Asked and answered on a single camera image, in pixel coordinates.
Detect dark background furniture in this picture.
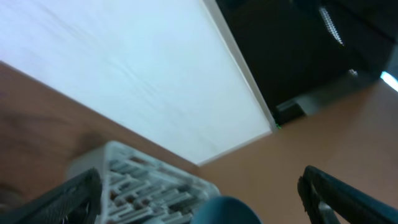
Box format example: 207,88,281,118
216,0,397,126

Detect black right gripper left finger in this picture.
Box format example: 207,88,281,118
1,168,102,224

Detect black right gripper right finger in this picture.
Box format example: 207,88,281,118
297,166,397,224

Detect dark blue plate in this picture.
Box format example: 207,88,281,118
190,196,262,224

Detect grey dishwasher rack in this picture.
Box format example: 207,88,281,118
67,141,220,223

